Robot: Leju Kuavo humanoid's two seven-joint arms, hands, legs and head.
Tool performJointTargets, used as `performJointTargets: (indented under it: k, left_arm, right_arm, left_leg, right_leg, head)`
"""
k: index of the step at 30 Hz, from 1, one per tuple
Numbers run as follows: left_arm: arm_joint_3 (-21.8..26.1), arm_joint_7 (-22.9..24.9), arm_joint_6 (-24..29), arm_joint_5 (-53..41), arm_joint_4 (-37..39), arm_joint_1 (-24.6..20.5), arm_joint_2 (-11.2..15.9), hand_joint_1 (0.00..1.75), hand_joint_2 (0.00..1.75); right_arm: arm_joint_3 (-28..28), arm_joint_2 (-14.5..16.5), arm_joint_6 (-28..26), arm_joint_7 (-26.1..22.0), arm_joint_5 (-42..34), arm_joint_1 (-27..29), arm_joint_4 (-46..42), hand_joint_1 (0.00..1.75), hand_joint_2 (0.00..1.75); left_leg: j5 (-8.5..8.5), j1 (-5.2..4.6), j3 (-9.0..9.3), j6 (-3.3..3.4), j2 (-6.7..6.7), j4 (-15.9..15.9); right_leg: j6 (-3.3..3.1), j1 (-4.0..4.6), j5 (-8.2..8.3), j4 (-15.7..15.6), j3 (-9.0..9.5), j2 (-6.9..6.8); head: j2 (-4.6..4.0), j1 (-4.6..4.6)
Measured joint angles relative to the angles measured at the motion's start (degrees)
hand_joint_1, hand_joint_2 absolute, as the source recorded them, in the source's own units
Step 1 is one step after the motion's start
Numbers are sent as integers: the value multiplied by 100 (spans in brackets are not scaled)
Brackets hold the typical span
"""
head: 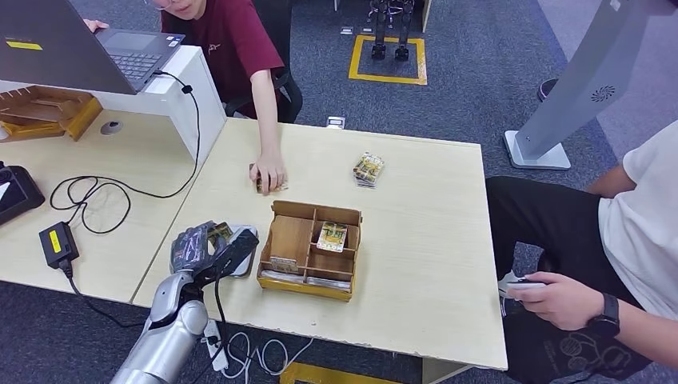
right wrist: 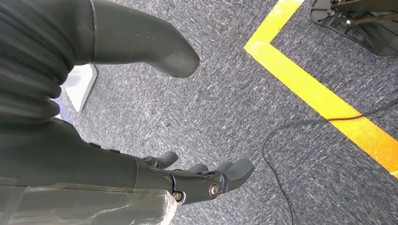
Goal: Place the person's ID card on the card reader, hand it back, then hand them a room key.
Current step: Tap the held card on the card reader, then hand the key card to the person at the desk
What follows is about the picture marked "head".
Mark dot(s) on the person's right hand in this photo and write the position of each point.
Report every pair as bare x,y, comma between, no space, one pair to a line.
95,24

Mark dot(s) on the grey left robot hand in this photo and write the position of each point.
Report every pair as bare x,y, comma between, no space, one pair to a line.
190,249

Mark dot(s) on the person's left hand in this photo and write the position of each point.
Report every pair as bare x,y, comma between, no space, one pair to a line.
270,172
567,302

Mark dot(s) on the dark patterned card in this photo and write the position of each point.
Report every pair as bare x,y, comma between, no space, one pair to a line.
259,186

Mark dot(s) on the patterned ID card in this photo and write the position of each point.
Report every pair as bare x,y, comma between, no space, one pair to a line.
221,231

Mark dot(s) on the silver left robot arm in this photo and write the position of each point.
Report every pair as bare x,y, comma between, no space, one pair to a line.
169,339

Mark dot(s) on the person's left forearm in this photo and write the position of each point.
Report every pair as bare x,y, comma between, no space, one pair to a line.
646,334
266,116

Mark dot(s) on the person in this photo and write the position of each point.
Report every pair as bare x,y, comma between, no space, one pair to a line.
561,228
233,42

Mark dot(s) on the green patterned room key card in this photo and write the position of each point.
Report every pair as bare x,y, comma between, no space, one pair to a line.
332,237

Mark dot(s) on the standing patterned card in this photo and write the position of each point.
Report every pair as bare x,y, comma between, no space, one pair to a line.
283,264

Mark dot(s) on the pale card stack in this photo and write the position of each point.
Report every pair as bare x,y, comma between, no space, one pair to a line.
328,284
281,276

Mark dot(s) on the black wristwatch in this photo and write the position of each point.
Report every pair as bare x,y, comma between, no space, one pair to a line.
606,318

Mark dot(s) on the dark grey laptop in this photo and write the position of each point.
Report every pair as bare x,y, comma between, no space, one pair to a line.
53,48

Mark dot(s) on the white shoe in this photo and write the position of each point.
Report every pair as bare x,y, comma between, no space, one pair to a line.
509,283

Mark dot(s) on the wooden compartment box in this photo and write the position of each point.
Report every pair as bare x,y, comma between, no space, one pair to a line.
288,238

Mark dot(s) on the black office chair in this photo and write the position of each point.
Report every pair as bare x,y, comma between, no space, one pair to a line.
291,100

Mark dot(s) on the wooden desk organizer tray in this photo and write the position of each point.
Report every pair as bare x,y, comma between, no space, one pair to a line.
69,114

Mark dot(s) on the stack of patterned cards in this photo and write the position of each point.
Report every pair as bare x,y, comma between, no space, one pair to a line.
368,169

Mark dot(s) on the white power strip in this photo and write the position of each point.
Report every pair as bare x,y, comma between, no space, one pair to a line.
214,347

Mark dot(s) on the grey round desk grommet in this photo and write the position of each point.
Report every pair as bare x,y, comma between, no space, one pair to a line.
111,127

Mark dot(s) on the white desk riser shelf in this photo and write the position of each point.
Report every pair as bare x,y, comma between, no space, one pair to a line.
183,100

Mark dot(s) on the black power adapter yellow label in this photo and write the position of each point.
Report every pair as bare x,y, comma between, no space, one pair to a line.
58,244

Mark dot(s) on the pale table leg panel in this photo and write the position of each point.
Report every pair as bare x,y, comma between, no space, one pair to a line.
442,373

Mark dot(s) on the black humanoid robot legs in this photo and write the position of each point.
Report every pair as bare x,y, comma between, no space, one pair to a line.
378,32

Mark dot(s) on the black terminal device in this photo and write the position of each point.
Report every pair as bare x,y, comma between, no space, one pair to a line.
18,193

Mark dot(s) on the black shoe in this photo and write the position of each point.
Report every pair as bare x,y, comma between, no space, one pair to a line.
547,89

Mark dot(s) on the pale furniture panel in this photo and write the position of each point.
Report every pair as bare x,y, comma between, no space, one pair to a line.
426,16

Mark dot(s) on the grey kiosk stand white base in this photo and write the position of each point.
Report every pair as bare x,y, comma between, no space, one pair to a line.
582,79

